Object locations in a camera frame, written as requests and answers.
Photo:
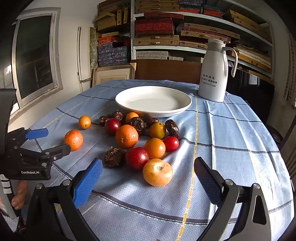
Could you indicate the blue checked tablecloth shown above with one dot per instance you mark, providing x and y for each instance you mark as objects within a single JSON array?
[{"x": 122, "y": 206}]

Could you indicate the stack of blue patterned boxes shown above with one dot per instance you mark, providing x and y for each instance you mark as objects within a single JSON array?
[{"x": 109, "y": 54}]

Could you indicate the dark chestnut back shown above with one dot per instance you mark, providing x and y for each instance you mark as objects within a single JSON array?
[{"x": 119, "y": 115}]

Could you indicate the dark brown date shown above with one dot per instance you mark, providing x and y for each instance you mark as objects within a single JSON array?
[{"x": 172, "y": 128}]

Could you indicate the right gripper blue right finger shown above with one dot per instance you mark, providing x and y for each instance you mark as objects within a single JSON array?
[{"x": 223, "y": 193}]

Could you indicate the white thermos jug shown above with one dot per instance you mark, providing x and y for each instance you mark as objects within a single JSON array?
[{"x": 214, "y": 71}]

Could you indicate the orange round tomato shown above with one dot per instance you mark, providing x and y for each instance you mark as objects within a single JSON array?
[{"x": 155, "y": 148}]

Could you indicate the small red cherry tomato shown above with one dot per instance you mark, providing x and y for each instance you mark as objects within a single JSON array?
[{"x": 171, "y": 143}]

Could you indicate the small orange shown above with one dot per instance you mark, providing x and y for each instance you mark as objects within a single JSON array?
[{"x": 129, "y": 116}]

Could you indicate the dark water chestnut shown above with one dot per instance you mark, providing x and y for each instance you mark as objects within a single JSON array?
[{"x": 114, "y": 158}]

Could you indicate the white ceramic plate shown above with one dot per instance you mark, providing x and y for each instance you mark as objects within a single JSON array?
[{"x": 157, "y": 101}]

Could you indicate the window with white frame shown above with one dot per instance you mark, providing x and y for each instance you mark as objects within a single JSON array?
[{"x": 35, "y": 63}]

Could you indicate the large orange mandarin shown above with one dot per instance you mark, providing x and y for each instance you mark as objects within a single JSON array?
[{"x": 126, "y": 136}]

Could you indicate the red patterned box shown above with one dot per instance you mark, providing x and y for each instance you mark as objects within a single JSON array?
[{"x": 157, "y": 26}]

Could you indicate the dark red plum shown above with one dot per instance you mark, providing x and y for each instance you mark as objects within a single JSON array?
[{"x": 136, "y": 158}]

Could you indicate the brown wooden chair back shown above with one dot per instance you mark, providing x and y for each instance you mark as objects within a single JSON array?
[{"x": 173, "y": 70}]

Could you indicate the small orange kumquat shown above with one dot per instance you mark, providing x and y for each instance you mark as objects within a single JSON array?
[{"x": 84, "y": 122}]

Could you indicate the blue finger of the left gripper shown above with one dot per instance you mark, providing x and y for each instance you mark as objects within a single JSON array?
[
  {"x": 55, "y": 153},
  {"x": 37, "y": 133}
]

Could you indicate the metal storage shelf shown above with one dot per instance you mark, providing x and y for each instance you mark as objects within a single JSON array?
[{"x": 195, "y": 22}]

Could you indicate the yellow-green tomato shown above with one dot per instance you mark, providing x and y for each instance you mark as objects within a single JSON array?
[{"x": 157, "y": 130}]

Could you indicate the large yellow-orange tomato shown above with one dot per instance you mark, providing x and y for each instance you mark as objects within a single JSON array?
[{"x": 157, "y": 172}]

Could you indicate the dark red cherry tomato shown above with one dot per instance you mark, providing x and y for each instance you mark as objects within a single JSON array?
[{"x": 111, "y": 126}]

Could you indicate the framed picture leaning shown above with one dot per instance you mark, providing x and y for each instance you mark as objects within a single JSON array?
[{"x": 114, "y": 72}]

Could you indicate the person's left hand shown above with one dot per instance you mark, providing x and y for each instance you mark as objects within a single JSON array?
[{"x": 19, "y": 199}]

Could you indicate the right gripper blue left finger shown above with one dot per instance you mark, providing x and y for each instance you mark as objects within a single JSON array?
[{"x": 74, "y": 193}]

